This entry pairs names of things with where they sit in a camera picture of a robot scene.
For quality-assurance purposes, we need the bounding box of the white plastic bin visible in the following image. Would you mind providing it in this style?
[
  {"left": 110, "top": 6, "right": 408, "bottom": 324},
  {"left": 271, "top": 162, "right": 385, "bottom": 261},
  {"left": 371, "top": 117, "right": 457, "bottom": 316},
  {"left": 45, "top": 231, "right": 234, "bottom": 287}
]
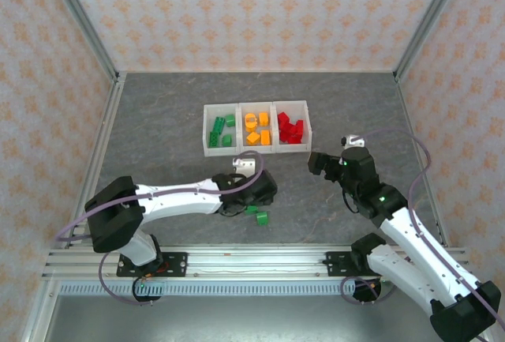
[
  {"left": 202, "top": 103, "right": 242, "bottom": 157},
  {"left": 272, "top": 100, "right": 313, "bottom": 154},
  {"left": 238, "top": 101, "right": 278, "bottom": 156}
]

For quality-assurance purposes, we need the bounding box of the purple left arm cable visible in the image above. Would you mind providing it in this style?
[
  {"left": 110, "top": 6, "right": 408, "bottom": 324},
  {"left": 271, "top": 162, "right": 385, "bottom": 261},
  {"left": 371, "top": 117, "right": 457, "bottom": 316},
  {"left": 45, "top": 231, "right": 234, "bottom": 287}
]
[{"left": 54, "top": 149, "right": 266, "bottom": 306}]

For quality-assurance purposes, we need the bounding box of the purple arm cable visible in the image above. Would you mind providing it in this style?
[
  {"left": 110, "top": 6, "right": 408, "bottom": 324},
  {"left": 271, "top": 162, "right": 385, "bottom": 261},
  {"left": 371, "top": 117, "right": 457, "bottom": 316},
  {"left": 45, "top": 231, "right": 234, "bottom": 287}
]
[
  {"left": 54, "top": 149, "right": 266, "bottom": 306},
  {"left": 339, "top": 127, "right": 505, "bottom": 342}
]

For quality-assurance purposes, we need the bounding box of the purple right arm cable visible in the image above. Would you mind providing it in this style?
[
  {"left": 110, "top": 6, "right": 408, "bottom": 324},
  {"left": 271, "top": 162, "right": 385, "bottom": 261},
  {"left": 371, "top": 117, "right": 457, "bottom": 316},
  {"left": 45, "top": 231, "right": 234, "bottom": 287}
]
[{"left": 339, "top": 127, "right": 505, "bottom": 342}]

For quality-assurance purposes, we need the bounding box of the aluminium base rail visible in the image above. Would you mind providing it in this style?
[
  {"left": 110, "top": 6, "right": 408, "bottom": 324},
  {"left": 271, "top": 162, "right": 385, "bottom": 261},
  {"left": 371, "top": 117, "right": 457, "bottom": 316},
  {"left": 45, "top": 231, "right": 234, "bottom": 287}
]
[{"left": 42, "top": 243, "right": 470, "bottom": 280}]

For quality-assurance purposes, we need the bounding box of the aluminium side rail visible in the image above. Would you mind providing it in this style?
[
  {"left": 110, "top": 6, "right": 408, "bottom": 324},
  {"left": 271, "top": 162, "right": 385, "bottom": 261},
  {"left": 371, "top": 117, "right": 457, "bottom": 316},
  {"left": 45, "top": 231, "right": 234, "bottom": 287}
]
[
  {"left": 65, "top": 72, "right": 128, "bottom": 248},
  {"left": 393, "top": 72, "right": 451, "bottom": 249}
]

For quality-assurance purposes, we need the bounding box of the grey slotted cable duct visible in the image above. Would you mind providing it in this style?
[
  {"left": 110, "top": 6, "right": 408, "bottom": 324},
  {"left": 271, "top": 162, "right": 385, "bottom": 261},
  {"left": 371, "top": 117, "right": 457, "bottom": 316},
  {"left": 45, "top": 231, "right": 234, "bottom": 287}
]
[{"left": 58, "top": 280, "right": 358, "bottom": 296}]

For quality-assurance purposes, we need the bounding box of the aluminium frame post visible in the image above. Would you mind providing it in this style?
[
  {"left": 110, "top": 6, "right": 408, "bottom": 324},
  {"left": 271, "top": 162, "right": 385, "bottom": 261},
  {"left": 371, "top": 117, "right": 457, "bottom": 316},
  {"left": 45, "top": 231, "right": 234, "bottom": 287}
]
[
  {"left": 393, "top": 0, "right": 471, "bottom": 83},
  {"left": 42, "top": 0, "right": 121, "bottom": 82}
]

